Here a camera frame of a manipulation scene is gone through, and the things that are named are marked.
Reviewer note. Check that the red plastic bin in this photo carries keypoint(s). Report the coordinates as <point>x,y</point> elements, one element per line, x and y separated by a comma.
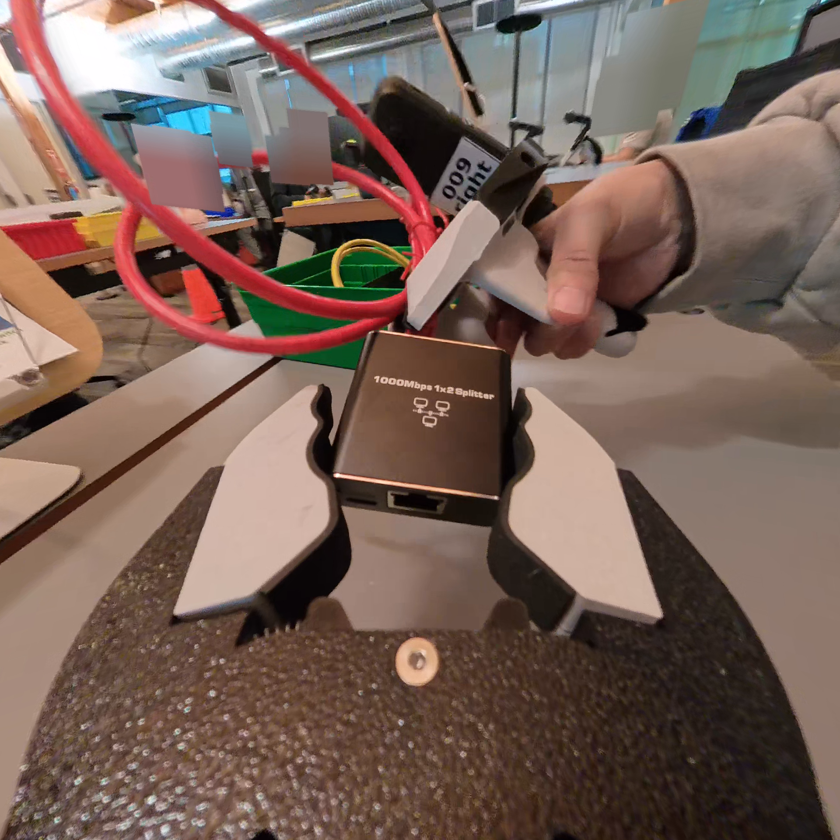
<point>39,239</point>

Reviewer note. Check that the black pole lamp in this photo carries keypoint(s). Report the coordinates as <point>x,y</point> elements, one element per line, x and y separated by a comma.
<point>518,23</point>

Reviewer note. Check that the person's right hand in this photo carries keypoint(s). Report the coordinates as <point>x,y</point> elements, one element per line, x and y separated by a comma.
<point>617,243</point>

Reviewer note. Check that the orange traffic cone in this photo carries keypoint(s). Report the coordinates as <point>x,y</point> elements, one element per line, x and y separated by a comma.
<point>203,298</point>

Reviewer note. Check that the blue jacket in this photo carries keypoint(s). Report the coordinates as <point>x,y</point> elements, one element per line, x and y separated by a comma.
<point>699,124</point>

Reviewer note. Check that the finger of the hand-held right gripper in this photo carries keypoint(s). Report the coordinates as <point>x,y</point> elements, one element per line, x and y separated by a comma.
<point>453,262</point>

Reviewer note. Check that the silver ceiling duct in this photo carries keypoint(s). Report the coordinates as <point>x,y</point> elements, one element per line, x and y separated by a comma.
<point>197,46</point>

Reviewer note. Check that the black office chair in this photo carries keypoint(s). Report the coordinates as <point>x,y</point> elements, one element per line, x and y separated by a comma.
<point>774,85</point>

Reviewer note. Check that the black ethernet splitter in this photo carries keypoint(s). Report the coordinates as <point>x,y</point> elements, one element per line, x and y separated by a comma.
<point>420,439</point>

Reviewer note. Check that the green plastic bin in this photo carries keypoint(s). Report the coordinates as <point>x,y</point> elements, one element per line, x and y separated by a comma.
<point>315,354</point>

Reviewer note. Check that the curved wooden board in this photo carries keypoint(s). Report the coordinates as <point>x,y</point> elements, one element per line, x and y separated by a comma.
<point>39,282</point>

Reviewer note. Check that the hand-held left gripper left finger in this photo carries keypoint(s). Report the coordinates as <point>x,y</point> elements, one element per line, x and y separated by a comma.
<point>262,505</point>

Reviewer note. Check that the printed instruction sheet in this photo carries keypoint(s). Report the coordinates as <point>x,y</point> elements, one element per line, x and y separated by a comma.
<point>26,348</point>

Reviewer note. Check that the office desk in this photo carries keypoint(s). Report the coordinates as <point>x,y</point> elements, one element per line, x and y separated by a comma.
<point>328,211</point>
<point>190,231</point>

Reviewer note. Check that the pale flat board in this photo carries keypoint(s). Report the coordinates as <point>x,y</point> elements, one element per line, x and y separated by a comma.
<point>33,492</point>

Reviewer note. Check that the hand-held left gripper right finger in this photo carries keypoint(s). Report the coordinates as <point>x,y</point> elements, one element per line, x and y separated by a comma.
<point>577,512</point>

